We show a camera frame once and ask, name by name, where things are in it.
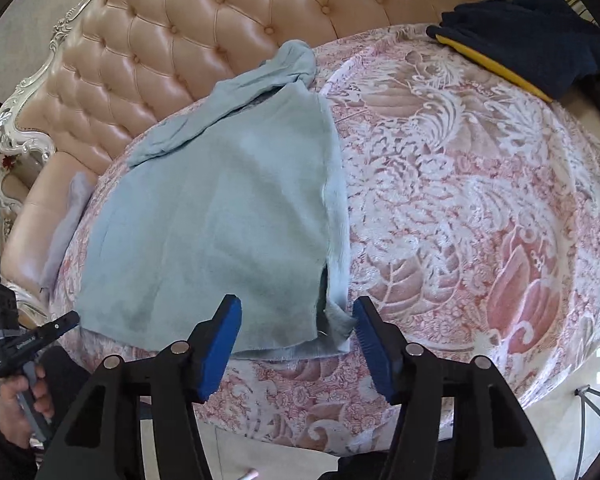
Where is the white ornate carved bed frame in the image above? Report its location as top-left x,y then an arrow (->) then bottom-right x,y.
0,2 -> 88,161

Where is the person's left hand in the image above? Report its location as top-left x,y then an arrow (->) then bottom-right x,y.
0,366 -> 57,449

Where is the pale fuzzy cloth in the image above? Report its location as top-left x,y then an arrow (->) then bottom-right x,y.
39,170 -> 97,293

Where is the navy garment with yellow trim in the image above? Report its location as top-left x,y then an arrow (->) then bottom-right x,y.
426,0 -> 600,103

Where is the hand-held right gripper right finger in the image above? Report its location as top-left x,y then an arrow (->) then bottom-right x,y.
352,296 -> 558,480

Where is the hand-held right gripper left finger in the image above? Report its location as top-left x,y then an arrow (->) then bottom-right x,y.
35,294 -> 243,480

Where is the person's left forearm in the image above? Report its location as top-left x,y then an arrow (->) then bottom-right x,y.
0,422 -> 36,480

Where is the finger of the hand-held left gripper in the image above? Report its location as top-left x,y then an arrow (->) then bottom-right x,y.
40,310 -> 82,341

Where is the light blue shirt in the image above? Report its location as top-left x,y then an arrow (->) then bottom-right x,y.
75,40 -> 356,361

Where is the black metal stand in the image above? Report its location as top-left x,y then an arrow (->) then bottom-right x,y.
572,384 -> 600,461

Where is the pink tufted leather headboard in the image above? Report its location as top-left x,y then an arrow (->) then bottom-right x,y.
2,0 -> 551,291

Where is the pink floral bedspread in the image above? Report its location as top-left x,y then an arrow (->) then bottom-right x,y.
45,22 -> 600,461

